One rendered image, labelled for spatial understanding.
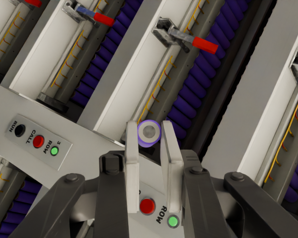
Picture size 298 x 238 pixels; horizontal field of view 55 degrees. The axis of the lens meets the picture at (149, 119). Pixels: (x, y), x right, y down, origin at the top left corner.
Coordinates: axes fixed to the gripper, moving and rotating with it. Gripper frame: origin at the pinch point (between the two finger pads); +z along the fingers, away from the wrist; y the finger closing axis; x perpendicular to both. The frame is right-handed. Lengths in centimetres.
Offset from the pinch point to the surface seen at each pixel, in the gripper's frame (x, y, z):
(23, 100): -3.0, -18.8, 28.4
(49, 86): -2.2, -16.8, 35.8
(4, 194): -19.4, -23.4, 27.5
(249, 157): -5.5, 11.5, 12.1
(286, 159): -7.3, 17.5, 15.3
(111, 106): -2.4, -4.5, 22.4
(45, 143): -7.8, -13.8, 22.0
